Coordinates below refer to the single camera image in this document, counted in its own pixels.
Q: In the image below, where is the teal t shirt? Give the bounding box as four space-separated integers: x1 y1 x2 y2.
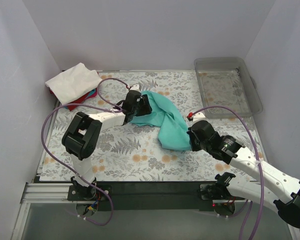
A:
131 90 191 151

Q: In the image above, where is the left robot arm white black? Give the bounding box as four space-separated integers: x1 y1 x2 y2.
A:
61 90 152 200

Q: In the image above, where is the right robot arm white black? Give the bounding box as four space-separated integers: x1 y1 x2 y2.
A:
187 120 300 229

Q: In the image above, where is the floral table mat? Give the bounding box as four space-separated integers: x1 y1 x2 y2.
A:
38 71 251 182

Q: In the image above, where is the clear plastic bin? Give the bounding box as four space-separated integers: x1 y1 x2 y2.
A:
194 57 263 119

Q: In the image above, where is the white folded t shirt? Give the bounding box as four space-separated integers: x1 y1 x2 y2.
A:
45 62 102 105

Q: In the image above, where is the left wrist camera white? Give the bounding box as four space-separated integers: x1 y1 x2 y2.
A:
128 84 141 92

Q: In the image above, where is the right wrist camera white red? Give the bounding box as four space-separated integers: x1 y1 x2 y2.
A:
186 112 206 122

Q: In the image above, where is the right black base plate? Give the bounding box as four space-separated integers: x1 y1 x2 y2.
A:
198 182 245 205

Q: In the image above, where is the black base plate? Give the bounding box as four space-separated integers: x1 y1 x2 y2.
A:
198 182 245 205
67 184 109 201

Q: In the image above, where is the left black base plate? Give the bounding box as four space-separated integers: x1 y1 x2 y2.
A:
67 184 109 201

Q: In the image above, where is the aluminium front rail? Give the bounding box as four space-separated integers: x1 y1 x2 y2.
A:
20 182 73 204

